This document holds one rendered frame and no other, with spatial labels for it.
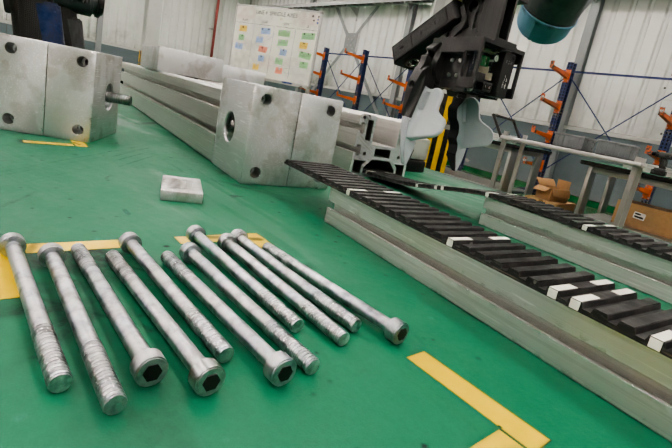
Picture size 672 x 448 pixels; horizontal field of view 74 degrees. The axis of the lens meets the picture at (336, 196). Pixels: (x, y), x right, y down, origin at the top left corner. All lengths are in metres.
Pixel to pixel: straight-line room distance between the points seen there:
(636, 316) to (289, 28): 6.32
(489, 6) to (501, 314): 0.36
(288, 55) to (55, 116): 5.90
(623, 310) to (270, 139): 0.32
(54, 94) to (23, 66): 0.04
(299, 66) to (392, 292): 6.03
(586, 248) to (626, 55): 8.14
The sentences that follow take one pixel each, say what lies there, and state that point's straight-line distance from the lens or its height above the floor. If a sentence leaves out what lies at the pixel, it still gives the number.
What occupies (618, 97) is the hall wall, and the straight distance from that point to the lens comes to 8.42.
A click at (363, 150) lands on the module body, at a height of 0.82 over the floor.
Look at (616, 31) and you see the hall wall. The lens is 8.70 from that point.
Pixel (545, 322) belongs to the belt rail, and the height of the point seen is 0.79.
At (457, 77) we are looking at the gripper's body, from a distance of 0.51.
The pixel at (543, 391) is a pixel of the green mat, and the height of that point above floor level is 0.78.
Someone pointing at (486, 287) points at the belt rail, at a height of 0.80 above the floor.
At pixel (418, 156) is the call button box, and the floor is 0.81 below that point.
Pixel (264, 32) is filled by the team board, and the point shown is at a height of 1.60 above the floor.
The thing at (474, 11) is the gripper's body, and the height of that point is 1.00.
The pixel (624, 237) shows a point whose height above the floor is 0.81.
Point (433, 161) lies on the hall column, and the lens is 3.87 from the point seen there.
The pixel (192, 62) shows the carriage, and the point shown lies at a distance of 0.83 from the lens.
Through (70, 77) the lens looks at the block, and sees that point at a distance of 0.54.
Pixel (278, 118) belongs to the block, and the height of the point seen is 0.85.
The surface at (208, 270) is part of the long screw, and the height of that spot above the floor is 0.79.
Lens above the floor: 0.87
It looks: 12 degrees down
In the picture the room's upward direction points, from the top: 11 degrees clockwise
